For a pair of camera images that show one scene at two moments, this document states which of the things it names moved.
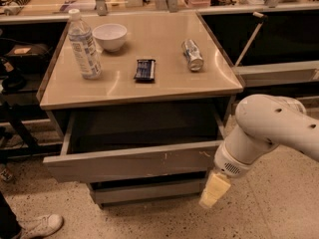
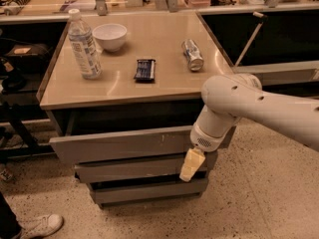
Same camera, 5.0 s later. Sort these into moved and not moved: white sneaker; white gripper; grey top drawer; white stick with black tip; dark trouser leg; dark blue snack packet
Moved: grey top drawer; white gripper
Not moved: white stick with black tip; dark trouser leg; white sneaker; dark blue snack packet
